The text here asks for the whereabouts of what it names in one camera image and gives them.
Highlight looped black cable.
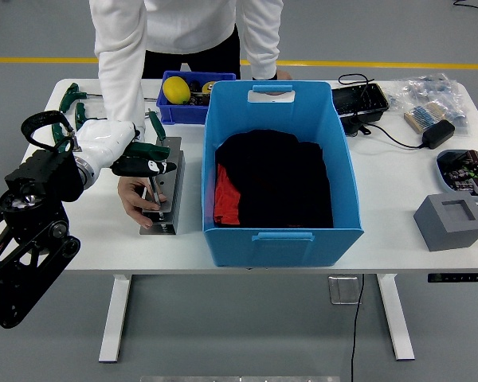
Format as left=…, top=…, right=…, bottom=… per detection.
left=338, top=72, right=378, bottom=134

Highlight grey foam cube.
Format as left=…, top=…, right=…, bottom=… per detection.
left=413, top=193, right=478, bottom=253

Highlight person's right hand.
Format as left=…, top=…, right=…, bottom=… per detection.
left=117, top=176, right=168, bottom=230

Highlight silver floor socket plate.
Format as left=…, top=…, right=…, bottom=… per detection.
left=328, top=275, right=362, bottom=306

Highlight grey metal wrench stand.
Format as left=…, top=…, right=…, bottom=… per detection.
left=139, top=137, right=186, bottom=236

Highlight black plastic tray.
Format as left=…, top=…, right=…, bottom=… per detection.
left=331, top=83, right=390, bottom=116

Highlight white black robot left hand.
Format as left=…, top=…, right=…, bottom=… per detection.
left=75, top=119, right=178, bottom=180

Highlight black cable on floor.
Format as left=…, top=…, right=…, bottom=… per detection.
left=453, top=0, right=478, bottom=20

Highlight red cloth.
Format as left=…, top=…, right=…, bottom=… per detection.
left=214, top=163, right=242, bottom=227

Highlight small blue plastic bin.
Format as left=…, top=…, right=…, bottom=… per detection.
left=155, top=70, right=237, bottom=127

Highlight black table control panel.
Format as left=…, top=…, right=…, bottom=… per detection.
left=427, top=272, right=478, bottom=284

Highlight white table leg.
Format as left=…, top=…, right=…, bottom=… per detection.
left=376, top=273, right=416, bottom=362
left=98, top=274, right=132, bottom=364

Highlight black cloth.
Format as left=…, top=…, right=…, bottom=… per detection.
left=214, top=129, right=335, bottom=230

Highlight person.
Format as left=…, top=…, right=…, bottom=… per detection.
left=89, top=0, right=294, bottom=230

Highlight pale blue plate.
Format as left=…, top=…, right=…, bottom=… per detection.
left=436, top=149, right=478, bottom=200

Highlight large green T-handle hex wrench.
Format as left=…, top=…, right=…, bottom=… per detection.
left=123, top=142, right=171, bottom=210

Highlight yellow lemon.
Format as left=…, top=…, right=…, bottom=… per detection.
left=162, top=76, right=191, bottom=106

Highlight long green T-handle hex wrench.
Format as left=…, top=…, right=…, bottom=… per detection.
left=57, top=82, right=159, bottom=115

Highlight dark circuit boards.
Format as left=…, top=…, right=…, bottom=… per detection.
left=440, top=150, right=478, bottom=197

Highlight small black device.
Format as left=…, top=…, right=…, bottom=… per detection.
left=338, top=112, right=374, bottom=136

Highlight taped resistor strip bundle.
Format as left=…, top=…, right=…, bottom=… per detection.
left=403, top=101, right=449, bottom=134

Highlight large blue plastic box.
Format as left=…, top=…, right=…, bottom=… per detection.
left=201, top=80, right=364, bottom=268

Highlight clear bags of parts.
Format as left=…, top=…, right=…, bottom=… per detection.
left=386, top=72, right=471, bottom=136

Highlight black adapter cord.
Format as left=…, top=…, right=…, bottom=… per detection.
left=364, top=121, right=428, bottom=150

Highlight black power adapter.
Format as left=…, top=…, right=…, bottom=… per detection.
left=421, top=119, right=456, bottom=150

